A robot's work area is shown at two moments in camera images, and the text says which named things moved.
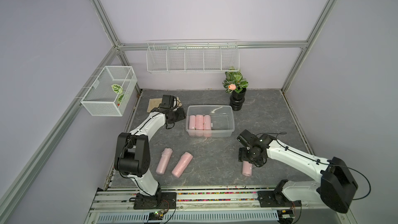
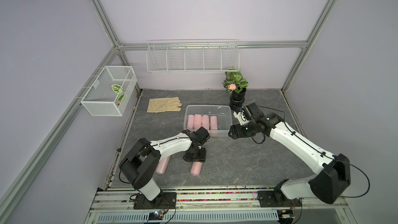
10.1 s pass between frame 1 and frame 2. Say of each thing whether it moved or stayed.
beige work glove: stayed
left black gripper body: moved
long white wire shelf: stayed
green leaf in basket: stayed
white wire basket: stayed
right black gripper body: moved
